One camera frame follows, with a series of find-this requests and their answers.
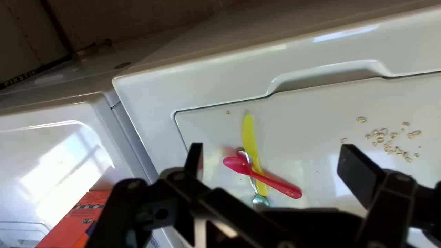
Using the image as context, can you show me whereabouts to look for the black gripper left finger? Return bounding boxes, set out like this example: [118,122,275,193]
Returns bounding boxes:
[183,142,204,180]

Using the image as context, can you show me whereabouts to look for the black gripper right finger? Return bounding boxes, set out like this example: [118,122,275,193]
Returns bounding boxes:
[336,143,387,211]

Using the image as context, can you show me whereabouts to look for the scattered oat crumbs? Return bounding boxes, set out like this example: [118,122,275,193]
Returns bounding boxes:
[340,114,424,164]

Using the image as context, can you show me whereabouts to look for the red plastic spoon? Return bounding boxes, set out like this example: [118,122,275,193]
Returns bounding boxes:
[221,154,303,200]

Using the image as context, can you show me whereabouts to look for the white dryer machine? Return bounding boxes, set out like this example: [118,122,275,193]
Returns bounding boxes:
[0,89,159,248]

